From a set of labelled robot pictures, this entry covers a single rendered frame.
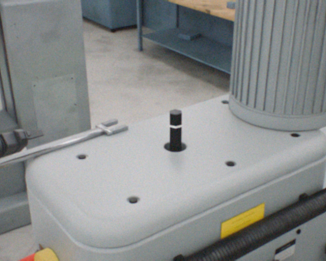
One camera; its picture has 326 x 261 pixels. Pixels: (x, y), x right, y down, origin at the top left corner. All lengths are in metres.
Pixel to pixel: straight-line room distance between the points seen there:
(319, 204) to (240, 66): 0.26
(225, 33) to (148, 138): 6.25
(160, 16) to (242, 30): 7.34
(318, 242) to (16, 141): 0.93
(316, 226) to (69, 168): 0.48
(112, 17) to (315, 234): 7.35
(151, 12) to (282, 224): 7.70
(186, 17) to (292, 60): 6.85
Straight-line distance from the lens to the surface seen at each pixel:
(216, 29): 7.18
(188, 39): 7.09
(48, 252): 0.78
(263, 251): 0.90
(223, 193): 0.73
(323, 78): 0.87
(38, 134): 1.62
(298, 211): 0.84
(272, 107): 0.86
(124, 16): 8.30
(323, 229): 1.03
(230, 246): 0.75
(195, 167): 0.76
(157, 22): 8.30
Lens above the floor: 2.28
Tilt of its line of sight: 27 degrees down
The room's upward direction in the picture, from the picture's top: straight up
